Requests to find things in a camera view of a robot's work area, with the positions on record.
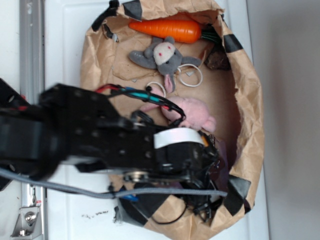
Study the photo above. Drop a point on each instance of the pink plush bunny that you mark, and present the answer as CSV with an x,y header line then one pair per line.
x,y
197,114

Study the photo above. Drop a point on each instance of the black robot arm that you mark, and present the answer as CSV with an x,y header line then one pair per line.
x,y
82,128

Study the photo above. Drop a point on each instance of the brown paper bag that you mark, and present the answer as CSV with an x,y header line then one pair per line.
x,y
234,98

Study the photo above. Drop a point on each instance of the orange toy carrot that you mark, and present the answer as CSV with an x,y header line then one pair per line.
x,y
184,31

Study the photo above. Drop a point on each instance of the brown rock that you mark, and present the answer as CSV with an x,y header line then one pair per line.
x,y
218,60

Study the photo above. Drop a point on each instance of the grey plush donkey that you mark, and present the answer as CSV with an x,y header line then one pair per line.
x,y
163,56

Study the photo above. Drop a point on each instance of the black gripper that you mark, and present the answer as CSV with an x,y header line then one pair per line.
x,y
180,164

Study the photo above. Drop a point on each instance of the metal corner bracket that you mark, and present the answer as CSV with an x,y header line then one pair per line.
x,y
28,225

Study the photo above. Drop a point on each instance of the aluminium rail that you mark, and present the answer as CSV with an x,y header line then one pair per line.
x,y
32,83

